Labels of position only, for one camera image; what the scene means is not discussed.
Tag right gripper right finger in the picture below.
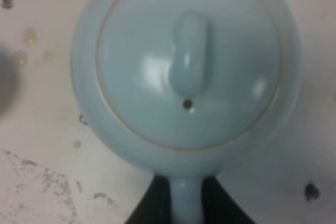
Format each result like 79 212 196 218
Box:
202 177 255 224

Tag light blue porcelain teapot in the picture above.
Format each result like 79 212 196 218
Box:
71 0 301 223

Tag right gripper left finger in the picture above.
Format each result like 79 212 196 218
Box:
125 175 171 224

